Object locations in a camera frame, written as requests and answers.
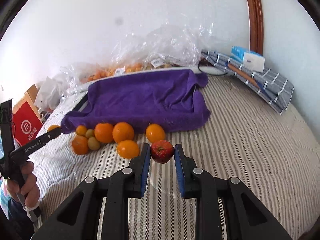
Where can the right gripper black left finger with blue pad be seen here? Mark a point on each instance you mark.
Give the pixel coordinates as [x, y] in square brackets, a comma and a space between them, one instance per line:
[99, 206]

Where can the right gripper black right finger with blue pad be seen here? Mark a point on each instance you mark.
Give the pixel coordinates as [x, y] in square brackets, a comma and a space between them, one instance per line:
[228, 202]

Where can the oval orange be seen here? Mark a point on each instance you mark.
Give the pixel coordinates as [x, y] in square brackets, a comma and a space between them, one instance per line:
[128, 149]

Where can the small red tomato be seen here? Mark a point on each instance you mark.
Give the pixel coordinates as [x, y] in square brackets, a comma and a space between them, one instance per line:
[162, 151]

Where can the person's left hand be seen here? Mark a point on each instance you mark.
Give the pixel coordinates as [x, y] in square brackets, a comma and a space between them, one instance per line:
[30, 189]

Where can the red paper shopping bag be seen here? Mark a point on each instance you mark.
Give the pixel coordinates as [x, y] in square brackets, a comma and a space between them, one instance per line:
[27, 124]

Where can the white plastic bag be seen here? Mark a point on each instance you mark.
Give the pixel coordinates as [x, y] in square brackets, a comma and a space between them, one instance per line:
[51, 92]

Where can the small green fruit lower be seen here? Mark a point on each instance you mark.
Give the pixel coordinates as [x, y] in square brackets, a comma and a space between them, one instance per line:
[93, 144]

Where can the small green fruit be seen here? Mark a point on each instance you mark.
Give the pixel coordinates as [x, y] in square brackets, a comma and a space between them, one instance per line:
[89, 133]
[93, 144]

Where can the small orange upper left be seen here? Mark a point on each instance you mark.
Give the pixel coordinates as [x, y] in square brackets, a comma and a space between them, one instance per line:
[81, 130]

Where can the striped quilted mattress cover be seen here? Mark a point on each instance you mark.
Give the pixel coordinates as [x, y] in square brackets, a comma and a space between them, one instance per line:
[276, 156]

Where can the small green fruit upper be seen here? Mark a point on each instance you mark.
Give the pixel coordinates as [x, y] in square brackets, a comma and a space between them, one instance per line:
[89, 133]

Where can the large round orange left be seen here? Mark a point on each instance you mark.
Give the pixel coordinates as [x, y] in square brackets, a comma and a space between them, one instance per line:
[103, 133]

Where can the large round orange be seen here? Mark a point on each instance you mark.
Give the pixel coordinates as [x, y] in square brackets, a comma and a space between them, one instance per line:
[123, 131]
[103, 133]

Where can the large round orange right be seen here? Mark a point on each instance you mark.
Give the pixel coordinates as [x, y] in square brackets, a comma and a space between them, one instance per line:
[123, 131]

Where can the folded grey checked cloth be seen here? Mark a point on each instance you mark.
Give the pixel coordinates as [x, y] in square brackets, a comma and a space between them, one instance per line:
[272, 87]

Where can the purple towel over tray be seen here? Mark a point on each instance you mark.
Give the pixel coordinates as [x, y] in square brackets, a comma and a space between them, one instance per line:
[169, 98]

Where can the blue white tissue pack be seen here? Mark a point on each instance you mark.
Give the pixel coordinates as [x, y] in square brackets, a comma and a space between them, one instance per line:
[250, 59]

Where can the clear plastic fruit bag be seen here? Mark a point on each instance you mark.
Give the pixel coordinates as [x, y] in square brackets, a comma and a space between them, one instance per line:
[170, 44]

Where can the brown wooden door frame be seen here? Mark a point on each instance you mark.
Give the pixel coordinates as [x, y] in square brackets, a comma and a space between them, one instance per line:
[256, 26]

